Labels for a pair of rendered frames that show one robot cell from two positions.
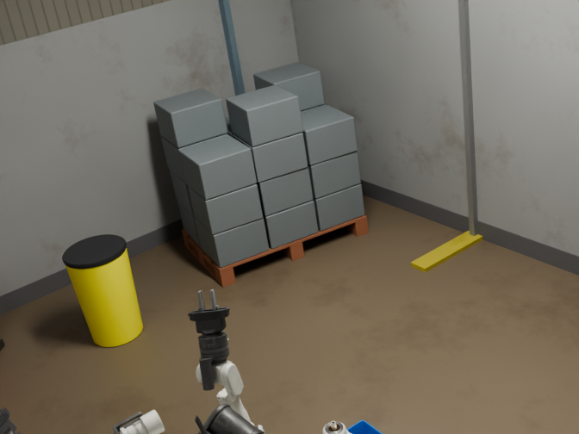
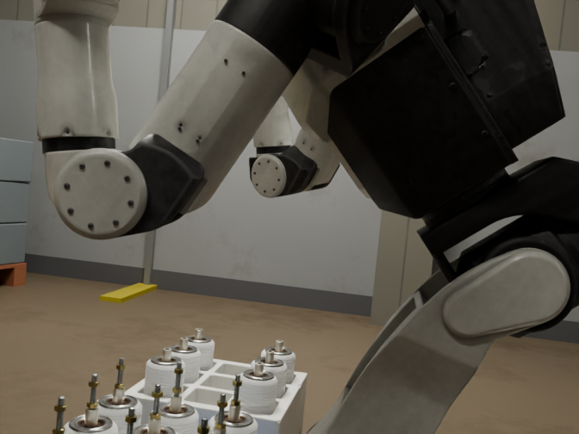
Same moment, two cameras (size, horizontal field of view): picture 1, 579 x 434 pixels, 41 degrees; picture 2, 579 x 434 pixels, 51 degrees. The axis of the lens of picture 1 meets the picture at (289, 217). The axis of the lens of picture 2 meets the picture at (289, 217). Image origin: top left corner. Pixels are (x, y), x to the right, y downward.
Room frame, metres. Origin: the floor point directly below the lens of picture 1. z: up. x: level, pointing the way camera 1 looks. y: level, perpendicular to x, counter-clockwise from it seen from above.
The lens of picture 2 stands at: (1.14, 1.08, 0.71)
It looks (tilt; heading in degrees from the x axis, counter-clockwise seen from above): 3 degrees down; 312
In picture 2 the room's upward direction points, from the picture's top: 6 degrees clockwise
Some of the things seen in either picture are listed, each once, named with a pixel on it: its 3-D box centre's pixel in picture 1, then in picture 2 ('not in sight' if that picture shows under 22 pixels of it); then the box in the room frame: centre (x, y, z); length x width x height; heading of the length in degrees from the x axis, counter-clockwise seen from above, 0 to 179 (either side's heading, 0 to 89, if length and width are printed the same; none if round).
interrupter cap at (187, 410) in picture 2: not in sight; (175, 410); (2.07, 0.34, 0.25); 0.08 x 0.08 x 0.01
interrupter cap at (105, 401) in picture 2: not in sight; (118, 401); (2.17, 0.40, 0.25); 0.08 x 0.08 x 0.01
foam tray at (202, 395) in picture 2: not in sight; (220, 415); (2.31, 0.00, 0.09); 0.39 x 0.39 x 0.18; 32
